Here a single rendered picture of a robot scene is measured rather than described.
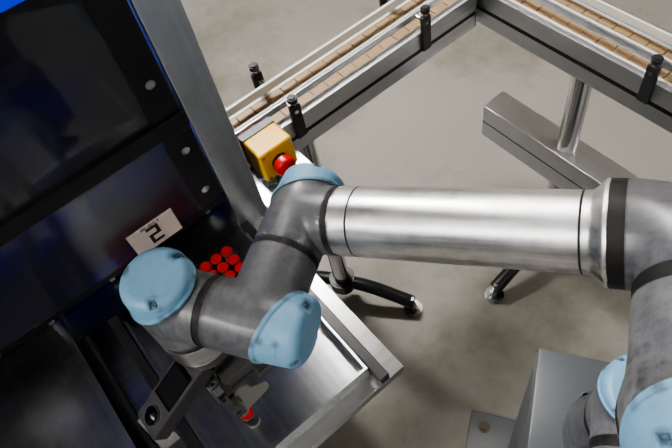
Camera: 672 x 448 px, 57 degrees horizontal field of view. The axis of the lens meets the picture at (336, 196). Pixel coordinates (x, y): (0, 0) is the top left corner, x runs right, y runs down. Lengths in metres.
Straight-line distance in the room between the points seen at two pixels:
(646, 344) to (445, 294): 1.59
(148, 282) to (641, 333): 0.43
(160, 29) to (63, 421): 0.65
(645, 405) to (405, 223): 0.25
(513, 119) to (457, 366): 0.75
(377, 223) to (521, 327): 1.45
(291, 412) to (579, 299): 1.27
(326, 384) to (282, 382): 0.07
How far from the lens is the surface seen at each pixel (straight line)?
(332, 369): 1.03
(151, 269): 0.64
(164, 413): 0.81
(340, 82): 1.32
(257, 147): 1.11
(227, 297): 0.62
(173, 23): 0.88
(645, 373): 0.49
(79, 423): 1.15
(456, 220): 0.58
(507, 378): 1.96
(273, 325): 0.59
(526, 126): 1.74
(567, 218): 0.56
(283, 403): 1.03
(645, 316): 0.51
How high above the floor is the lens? 1.84
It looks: 53 degrees down
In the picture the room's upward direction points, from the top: 14 degrees counter-clockwise
